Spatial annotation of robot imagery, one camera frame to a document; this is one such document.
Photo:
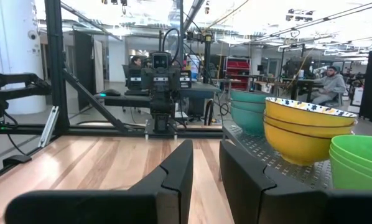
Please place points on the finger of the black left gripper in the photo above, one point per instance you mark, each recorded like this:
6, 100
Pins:
147, 79
174, 79

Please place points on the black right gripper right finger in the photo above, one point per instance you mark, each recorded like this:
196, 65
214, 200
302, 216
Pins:
298, 207

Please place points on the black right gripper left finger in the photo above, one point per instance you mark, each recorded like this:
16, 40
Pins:
111, 207

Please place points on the green plastic mini bowl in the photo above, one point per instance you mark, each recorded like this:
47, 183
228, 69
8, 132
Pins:
344, 165
360, 146
344, 179

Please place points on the teal bowl blue pattern inside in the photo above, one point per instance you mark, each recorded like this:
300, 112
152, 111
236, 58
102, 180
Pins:
248, 96
246, 107
248, 122

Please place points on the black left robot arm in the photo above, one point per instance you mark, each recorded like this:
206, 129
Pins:
161, 105

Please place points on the black computer mouse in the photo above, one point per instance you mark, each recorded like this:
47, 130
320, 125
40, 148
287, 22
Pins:
110, 92

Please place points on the red storage shelf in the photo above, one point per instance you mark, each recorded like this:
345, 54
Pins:
238, 70

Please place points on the black partition panel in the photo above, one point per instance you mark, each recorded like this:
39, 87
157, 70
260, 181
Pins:
83, 68

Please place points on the grey perforated metal rack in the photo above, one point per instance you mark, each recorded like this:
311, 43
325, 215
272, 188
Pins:
254, 146

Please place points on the brown work desk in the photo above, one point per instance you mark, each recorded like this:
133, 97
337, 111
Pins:
273, 83

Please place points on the black computer monitor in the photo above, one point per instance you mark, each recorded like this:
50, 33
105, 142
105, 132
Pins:
298, 67

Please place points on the seated person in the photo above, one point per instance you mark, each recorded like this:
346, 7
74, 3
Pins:
330, 85

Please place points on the white building column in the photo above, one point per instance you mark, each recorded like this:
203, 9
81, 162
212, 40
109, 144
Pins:
15, 46

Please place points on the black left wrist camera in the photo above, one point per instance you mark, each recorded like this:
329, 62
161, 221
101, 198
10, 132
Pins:
160, 60

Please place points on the black camera stand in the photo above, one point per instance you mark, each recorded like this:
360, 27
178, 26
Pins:
207, 59

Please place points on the black aluminium table frame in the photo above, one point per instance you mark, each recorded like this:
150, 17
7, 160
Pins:
57, 62

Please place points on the silver aluminium bracket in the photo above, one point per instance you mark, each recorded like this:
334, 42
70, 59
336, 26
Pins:
48, 126

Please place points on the white dome security camera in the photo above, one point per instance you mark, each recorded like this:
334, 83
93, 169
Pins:
32, 34

